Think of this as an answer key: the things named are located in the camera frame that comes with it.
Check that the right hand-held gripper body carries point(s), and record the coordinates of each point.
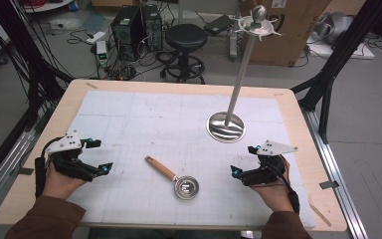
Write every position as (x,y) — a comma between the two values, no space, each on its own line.
(273,148)

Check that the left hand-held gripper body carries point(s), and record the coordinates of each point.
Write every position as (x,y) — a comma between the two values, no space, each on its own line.
(67,143)

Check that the metal utensil stand with hooks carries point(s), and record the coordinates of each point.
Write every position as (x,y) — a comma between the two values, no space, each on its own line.
(226,127)

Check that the person's left hand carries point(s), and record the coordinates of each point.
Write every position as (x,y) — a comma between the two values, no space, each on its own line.
(59,186)

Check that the person's right hand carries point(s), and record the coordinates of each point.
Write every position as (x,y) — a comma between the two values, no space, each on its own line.
(275,195)

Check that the grey tape piece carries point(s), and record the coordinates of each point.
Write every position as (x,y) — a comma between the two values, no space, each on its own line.
(329,184)
(25,171)

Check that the white grid mat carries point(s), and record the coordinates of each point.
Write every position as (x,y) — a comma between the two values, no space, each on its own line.
(165,116)

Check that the long tan tape strip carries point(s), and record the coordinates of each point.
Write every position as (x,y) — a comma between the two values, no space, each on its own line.
(320,215)

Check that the small white power supply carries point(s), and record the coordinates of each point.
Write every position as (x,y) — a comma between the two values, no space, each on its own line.
(101,53)

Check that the long white power strip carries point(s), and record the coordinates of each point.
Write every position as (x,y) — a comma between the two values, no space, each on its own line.
(233,48)

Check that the large cardboard box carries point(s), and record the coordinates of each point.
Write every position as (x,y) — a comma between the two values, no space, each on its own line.
(298,33)

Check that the large black computer tower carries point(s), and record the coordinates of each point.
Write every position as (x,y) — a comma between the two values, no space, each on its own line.
(127,31)

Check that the white flat board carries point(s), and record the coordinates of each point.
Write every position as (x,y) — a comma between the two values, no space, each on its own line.
(344,51)

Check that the flat black device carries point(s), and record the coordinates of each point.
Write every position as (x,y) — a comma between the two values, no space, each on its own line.
(218,25)

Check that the slim black computer tower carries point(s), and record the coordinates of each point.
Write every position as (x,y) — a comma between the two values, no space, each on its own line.
(152,26)

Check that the black round stool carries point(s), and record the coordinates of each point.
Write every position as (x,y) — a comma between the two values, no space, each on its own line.
(185,36)

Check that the grey crumpled bag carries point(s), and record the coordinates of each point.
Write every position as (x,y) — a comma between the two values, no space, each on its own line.
(335,28)

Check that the aluminium floor rail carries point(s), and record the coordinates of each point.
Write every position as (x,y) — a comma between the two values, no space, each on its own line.
(331,166)
(10,162)

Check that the black metal frame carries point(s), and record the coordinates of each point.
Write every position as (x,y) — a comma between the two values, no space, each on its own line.
(35,66)
(341,49)

